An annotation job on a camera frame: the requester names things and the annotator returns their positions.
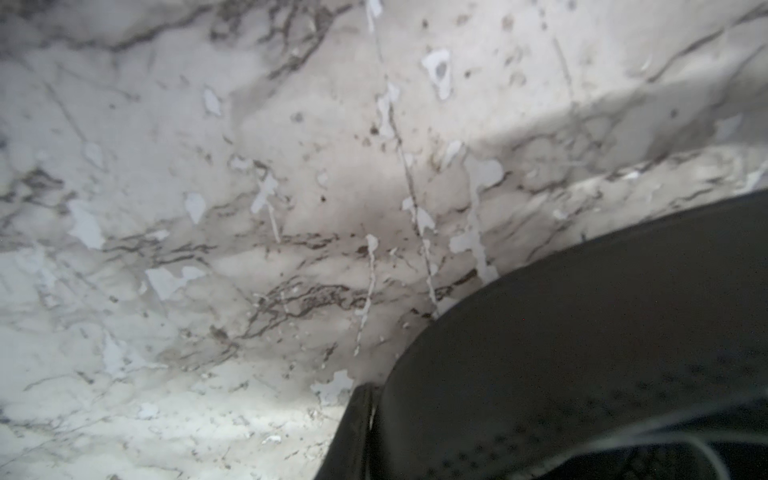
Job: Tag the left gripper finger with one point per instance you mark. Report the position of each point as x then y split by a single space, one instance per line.
347 455

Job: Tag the black belt coil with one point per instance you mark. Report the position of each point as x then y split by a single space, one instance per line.
638 329

